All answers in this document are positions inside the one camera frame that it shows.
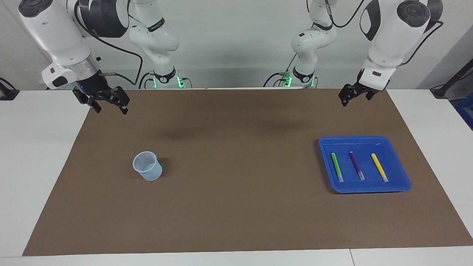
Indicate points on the yellow pen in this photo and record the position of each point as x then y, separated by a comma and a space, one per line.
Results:
379, 167

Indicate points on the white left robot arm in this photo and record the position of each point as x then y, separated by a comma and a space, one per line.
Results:
391, 37

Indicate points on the purple pen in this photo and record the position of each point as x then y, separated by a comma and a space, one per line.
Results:
357, 165

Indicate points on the translucent plastic cup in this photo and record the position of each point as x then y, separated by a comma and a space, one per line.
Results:
149, 168

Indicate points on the black stand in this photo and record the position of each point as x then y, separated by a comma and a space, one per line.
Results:
443, 90

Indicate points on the blue crate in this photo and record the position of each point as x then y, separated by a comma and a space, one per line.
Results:
466, 111

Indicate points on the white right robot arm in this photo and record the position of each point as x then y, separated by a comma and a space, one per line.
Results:
63, 33

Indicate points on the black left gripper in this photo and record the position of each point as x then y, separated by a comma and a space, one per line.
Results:
356, 90

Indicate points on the blue plastic tray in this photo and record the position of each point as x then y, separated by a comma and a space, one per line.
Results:
369, 147

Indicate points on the green pen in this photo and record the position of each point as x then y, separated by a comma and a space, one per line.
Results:
337, 167

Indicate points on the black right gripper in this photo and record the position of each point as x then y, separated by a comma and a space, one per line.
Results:
98, 88

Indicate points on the brown table mat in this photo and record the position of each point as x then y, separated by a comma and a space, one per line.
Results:
236, 207

